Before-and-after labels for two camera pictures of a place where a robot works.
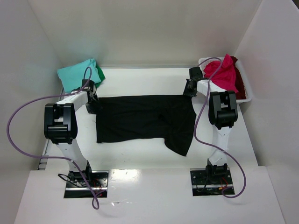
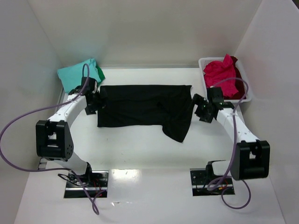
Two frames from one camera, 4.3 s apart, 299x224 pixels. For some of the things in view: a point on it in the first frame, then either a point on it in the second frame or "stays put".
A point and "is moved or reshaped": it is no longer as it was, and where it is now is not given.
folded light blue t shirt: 71,77 stays put
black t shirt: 171,118 is moved or reshaped
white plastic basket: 203,61 stays put
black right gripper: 189,91 → 201,107
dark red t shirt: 239,85 stays put
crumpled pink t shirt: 225,77 stays put
